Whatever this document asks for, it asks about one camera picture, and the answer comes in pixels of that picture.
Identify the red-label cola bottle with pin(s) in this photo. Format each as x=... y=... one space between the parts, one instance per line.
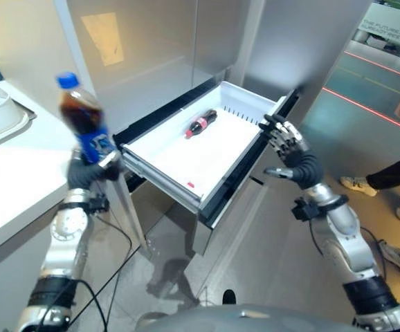
x=201 y=123

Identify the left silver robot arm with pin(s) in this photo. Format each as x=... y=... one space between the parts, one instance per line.
x=58 y=249

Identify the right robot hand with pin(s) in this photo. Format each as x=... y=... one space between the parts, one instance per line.
x=291 y=145

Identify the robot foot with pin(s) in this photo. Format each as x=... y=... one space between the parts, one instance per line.
x=228 y=296

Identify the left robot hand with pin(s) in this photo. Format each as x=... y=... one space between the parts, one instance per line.
x=82 y=173

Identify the white refrigerator drawer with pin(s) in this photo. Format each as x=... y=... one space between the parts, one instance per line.
x=207 y=145

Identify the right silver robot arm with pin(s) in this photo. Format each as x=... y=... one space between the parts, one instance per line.
x=355 y=256

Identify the white counter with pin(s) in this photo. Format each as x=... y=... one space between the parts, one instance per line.
x=16 y=166

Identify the white sign board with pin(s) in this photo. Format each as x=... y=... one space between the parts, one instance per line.
x=392 y=22

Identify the blue-label cola bottle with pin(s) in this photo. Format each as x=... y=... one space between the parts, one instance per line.
x=84 y=117

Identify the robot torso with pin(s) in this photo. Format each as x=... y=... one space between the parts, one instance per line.
x=262 y=318

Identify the silver refrigerator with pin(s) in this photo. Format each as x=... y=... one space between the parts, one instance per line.
x=193 y=103

